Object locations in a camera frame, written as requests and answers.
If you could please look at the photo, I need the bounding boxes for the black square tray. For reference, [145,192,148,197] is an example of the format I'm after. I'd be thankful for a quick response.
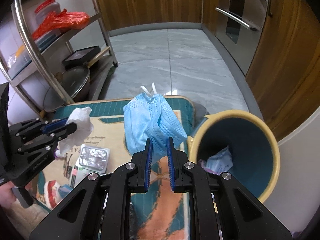
[62,46,101,69]

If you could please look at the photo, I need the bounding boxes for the person's left hand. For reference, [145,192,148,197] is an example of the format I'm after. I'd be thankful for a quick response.
[0,181,16,209]

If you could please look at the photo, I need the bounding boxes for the white tissue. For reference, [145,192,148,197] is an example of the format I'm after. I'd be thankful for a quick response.
[58,107,94,157]

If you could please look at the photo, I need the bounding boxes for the stainless steel shelf rack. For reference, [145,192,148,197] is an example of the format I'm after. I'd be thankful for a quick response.
[1,0,118,124]

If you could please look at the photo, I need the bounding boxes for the purple bottle white cap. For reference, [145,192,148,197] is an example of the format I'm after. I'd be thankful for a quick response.
[54,148,63,159]

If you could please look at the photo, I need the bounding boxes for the red-lidded plastic jar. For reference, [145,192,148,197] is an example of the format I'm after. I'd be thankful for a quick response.
[35,0,61,25]

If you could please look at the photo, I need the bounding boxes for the blue face mask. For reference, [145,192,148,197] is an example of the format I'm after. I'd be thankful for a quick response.
[123,83,187,164]

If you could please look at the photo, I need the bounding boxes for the silver foil blister pack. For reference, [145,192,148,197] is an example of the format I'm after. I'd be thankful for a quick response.
[78,144,110,173]

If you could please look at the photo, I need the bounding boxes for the red floral paper cup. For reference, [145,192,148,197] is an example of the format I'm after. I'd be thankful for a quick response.
[44,180,72,210]

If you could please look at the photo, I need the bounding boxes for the teal yellow-rimmed trash bin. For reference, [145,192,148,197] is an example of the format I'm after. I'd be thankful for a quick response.
[187,109,280,203]

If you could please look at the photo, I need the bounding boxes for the wooden kitchen cabinets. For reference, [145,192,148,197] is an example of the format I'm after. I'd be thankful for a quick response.
[97,0,319,140]

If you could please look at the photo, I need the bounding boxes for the white blue snack bag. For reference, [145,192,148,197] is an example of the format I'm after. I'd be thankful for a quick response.
[198,146,233,175]

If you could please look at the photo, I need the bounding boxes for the teal beige patterned mat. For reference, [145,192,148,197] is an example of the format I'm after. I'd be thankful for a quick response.
[35,96,201,240]

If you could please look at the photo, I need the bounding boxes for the blue lidded storage box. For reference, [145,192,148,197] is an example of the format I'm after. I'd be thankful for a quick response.
[6,28,63,81]

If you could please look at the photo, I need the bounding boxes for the stainless built-in oven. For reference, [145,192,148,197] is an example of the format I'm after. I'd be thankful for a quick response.
[215,0,268,75]

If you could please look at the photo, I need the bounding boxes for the glass pan lid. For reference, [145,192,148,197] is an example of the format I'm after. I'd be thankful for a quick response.
[43,67,90,112]

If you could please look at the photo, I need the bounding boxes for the red plastic bag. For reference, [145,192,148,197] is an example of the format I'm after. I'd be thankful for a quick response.
[32,9,90,40]

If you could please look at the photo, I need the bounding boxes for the white green medicine box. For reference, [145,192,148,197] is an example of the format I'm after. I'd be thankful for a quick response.
[69,164,106,188]

